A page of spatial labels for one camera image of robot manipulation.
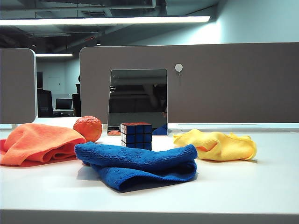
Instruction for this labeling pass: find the blue microfiber rag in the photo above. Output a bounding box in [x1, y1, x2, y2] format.
[74, 141, 198, 192]

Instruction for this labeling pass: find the black office chair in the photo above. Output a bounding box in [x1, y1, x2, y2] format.
[37, 90, 53, 117]

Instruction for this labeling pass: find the orange fruit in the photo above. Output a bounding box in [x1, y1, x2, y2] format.
[72, 116, 103, 142]

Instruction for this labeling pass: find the standing square mirror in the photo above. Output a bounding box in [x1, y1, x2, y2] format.
[107, 68, 169, 137]

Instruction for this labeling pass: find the orange microfiber rag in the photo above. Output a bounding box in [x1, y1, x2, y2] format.
[0, 123, 86, 168]

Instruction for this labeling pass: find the short ceiling light strip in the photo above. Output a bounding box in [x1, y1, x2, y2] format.
[35, 53, 73, 57]

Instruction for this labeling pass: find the dark computer monitor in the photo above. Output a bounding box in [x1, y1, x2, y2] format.
[55, 98, 73, 110]

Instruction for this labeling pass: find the dark seated person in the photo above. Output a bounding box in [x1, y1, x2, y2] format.
[71, 75, 81, 117]

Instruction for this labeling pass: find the long ceiling light strip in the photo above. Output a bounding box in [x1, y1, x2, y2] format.
[0, 15, 211, 26]

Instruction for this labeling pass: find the wide brown desk divider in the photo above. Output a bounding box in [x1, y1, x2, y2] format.
[79, 42, 299, 124]

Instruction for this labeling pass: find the white wall hook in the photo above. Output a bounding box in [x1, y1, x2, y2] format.
[174, 63, 183, 80]

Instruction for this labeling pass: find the yellow microfiber rag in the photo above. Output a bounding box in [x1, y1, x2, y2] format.
[172, 129, 257, 161]

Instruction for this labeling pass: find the Rubik's cube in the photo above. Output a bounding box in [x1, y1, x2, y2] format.
[120, 122, 153, 151]

